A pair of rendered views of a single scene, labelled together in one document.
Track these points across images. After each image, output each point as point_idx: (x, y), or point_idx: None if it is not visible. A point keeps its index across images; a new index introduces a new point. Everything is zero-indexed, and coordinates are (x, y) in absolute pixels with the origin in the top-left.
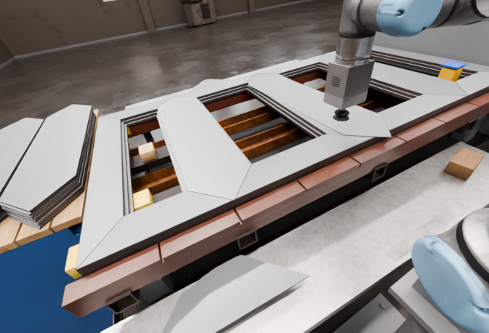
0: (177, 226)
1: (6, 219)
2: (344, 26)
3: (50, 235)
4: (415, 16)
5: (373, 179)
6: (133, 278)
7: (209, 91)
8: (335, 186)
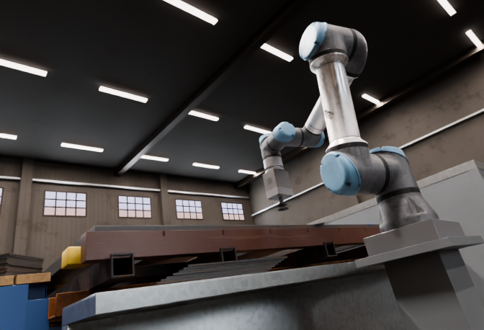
0: (172, 227)
1: None
2: (263, 154)
3: (9, 286)
4: (286, 130)
5: (329, 255)
6: (140, 238)
7: None
8: (294, 241)
